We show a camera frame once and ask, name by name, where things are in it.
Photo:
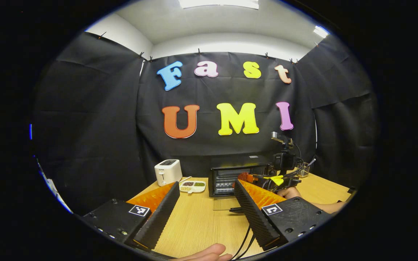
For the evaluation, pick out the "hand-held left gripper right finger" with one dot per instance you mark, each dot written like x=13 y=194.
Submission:
x=252 y=214

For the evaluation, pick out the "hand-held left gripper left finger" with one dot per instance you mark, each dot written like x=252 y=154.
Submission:
x=160 y=217

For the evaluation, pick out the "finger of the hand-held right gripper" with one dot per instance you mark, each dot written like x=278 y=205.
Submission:
x=263 y=176

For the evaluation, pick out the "black electric oven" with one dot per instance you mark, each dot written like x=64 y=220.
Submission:
x=227 y=170

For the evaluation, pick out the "white divided snack plate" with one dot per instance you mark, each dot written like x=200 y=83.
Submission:
x=192 y=186

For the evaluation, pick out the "white toaster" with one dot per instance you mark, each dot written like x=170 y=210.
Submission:
x=168 y=173

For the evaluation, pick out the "black backdrop cloth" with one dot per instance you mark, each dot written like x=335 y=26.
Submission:
x=103 y=127

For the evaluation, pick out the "ceiling light panel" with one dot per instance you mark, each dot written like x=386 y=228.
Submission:
x=218 y=3
x=320 y=32

